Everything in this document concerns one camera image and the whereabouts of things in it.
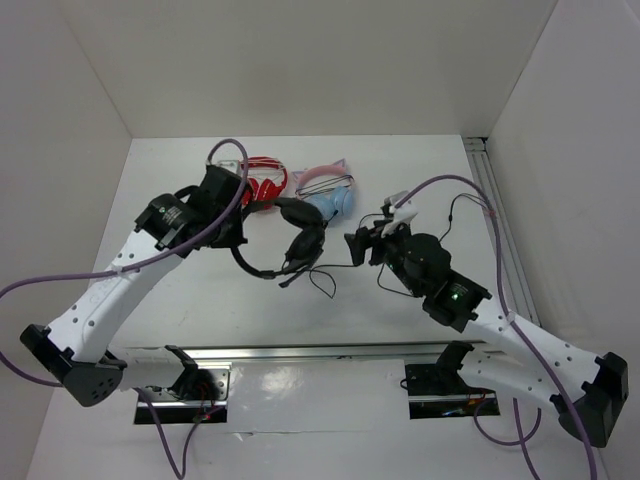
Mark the red headphones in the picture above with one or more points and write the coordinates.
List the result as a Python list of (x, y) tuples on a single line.
[(267, 179)]

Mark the aluminium rail at front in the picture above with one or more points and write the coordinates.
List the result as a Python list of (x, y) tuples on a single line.
[(206, 356)]

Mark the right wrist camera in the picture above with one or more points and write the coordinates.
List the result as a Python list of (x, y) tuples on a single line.
[(398, 210)]

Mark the aluminium rail at right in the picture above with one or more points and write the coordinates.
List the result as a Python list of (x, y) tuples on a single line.
[(516, 286)]

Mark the black headset with microphone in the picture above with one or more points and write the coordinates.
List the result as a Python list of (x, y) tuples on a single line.
[(305, 249)]

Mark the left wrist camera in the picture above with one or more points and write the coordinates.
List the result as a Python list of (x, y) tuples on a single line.
[(232, 166)]

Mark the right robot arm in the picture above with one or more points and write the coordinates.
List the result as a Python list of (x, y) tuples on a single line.
[(583, 390)]

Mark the aluminium rail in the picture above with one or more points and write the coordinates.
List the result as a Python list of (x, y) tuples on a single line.
[(206, 356), (516, 286)]

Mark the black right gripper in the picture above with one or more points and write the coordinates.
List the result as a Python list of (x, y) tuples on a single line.
[(364, 238)]

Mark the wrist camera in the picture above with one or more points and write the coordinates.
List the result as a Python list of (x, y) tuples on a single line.
[(232, 166), (398, 210)]

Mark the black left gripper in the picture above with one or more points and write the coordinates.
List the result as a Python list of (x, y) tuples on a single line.
[(236, 237)]

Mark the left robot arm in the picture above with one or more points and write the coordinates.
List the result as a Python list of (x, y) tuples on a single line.
[(75, 347)]

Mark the pink and blue cat headphones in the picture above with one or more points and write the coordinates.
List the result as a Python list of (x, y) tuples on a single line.
[(328, 187)]

